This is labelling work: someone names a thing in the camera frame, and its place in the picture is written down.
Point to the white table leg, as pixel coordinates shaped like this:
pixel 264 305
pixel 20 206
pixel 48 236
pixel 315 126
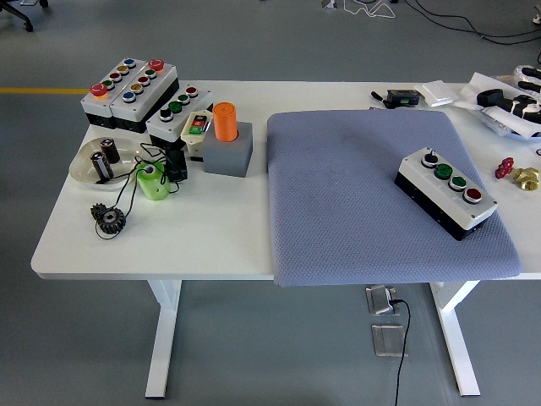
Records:
pixel 165 330
pixel 454 334

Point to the green plastic cylinder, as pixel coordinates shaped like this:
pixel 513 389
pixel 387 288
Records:
pixel 153 184

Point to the four-control white black button box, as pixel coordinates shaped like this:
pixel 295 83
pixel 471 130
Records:
pixel 162 127
pixel 427 188

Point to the closed metal floor plate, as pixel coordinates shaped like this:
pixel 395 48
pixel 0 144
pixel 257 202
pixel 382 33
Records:
pixel 389 340

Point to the large dark metal gear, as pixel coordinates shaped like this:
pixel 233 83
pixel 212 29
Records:
pixel 112 222

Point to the small dark metal gear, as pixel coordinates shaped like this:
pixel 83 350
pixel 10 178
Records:
pixel 97 210

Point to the bubble wrap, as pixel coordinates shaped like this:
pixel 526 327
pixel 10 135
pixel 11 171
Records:
pixel 518 72

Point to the clear oval dish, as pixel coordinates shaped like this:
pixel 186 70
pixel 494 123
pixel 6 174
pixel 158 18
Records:
pixel 82 169

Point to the orange cylinder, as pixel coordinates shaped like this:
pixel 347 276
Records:
pixel 225 122

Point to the grey block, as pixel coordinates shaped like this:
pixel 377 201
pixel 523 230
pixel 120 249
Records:
pixel 226 156

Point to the white switch plate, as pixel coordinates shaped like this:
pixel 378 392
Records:
pixel 435 94

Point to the cream red-green switch box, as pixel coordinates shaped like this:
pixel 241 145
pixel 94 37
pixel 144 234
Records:
pixel 195 127

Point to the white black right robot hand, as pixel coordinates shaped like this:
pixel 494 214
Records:
pixel 526 108

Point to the black office chair base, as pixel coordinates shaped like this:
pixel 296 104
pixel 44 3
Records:
pixel 17 10

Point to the white paper sheet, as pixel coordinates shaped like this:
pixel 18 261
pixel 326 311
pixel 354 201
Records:
pixel 479 82

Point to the grey metal floor stand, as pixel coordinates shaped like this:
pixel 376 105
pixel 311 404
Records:
pixel 329 3

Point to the open metal floor socket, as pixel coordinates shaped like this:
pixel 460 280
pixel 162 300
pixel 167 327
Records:
pixel 380 300

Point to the brass valve fitting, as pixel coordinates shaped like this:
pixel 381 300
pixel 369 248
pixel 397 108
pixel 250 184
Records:
pixel 526 177

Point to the brown capacitor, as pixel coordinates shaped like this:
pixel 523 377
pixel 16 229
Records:
pixel 101 166
pixel 110 151

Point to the black electronic module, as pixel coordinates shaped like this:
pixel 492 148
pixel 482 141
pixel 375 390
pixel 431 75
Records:
pixel 403 97

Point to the five-button box with mushroom button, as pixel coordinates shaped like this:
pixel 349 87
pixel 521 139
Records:
pixel 95 105
pixel 145 101

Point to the grey-blue textured mat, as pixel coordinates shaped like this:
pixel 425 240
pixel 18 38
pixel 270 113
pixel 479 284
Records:
pixel 338 190

